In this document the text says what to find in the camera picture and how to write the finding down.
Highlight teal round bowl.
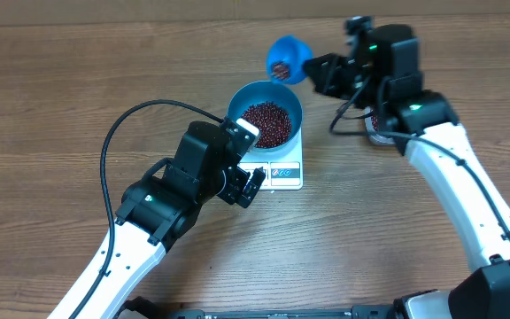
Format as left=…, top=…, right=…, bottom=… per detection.
left=227, top=81, right=303, bottom=143

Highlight blue plastic measuring scoop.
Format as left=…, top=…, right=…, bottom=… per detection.
left=266, top=35, right=313, bottom=85

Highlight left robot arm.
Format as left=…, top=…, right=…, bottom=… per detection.
left=50, top=119, right=266, bottom=318

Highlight red beans in bowl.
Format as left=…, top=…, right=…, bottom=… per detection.
left=241, top=101, right=292, bottom=149

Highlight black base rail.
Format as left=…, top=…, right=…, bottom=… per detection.
left=114, top=297, right=409, bottom=319

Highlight red beans in scoop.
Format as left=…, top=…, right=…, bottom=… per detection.
left=270, top=61, right=290, bottom=82

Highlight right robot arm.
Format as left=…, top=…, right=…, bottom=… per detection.
left=303, top=17, right=510, bottom=318

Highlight red beans in container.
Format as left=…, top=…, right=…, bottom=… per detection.
left=371, top=115, right=378, bottom=131

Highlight clear plastic food container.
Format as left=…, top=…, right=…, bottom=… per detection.
left=364, top=107, right=395, bottom=146

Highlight white digital kitchen scale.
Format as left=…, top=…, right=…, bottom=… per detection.
left=239, top=130, right=304, bottom=191

